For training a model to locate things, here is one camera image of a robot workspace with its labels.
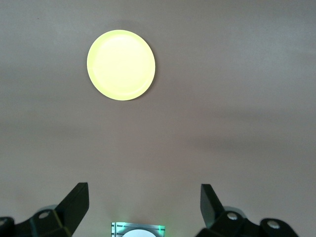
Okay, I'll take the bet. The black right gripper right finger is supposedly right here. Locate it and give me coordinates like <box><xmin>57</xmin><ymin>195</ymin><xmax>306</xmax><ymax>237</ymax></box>
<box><xmin>197</xmin><ymin>184</ymin><xmax>299</xmax><ymax>237</ymax></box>

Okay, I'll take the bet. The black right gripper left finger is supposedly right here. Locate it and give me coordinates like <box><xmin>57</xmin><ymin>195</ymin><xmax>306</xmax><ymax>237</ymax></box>
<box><xmin>0</xmin><ymin>182</ymin><xmax>89</xmax><ymax>237</ymax></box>

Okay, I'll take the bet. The yellow plate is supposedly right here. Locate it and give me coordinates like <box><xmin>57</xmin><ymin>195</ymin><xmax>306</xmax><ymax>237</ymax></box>
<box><xmin>86</xmin><ymin>29</ymin><xmax>156</xmax><ymax>101</ymax></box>

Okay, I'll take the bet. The brown table cover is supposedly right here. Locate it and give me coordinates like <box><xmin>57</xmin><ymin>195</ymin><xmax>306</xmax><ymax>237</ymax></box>
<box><xmin>0</xmin><ymin>0</ymin><xmax>316</xmax><ymax>237</ymax></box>

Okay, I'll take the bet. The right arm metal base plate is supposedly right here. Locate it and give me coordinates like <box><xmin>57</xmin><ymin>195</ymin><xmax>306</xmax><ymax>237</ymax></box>
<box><xmin>110</xmin><ymin>221</ymin><xmax>166</xmax><ymax>237</ymax></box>

